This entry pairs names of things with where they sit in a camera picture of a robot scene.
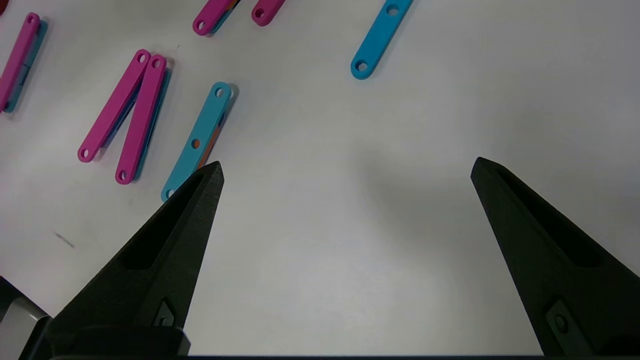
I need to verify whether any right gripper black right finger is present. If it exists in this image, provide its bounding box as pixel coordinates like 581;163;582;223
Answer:
471;157;640;358

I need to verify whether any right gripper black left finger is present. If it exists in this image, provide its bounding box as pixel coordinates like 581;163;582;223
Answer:
47;161;225;331

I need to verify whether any long pink bar with holes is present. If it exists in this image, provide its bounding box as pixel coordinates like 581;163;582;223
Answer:
192;0;241;37
115;54;168;185
0;12;48;113
77;49;152;163

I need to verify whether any long blue bar with holes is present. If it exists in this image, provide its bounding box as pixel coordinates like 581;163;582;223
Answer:
161;81;233;202

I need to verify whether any short pink bar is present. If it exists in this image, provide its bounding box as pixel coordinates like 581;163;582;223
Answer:
251;0;287;27

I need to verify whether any short blue bar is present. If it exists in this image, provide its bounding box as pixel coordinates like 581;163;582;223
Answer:
350;0;415;80

